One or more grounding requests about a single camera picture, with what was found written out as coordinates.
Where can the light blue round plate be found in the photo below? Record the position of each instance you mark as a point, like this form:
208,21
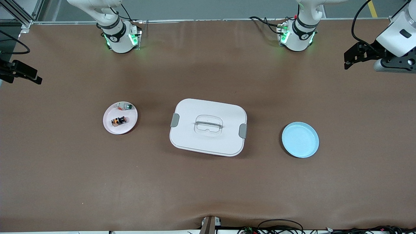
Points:
300,139

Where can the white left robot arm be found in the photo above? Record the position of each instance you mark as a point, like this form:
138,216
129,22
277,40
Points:
299,39

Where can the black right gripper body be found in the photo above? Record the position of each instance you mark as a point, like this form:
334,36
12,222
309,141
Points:
7,69

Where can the pink round plate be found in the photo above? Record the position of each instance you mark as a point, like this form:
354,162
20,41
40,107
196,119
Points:
128,125

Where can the metal mounting bracket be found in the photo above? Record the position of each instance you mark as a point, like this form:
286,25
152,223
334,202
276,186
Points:
208,226

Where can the green push button switch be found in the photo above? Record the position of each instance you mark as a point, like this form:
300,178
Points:
126,106

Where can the white lidded storage box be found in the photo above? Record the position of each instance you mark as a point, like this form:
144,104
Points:
208,143

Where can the aluminium frame post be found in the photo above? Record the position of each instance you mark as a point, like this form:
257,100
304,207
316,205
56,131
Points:
391,20
18,14

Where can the grey box latch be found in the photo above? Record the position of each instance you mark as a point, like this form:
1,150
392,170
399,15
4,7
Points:
242,131
175,120

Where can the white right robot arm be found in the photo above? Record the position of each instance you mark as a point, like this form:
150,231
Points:
120,42

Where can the aluminium table edge rail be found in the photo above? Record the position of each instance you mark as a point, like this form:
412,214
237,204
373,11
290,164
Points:
211,20

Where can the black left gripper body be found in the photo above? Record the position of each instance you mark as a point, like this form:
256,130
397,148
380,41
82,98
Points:
370,52

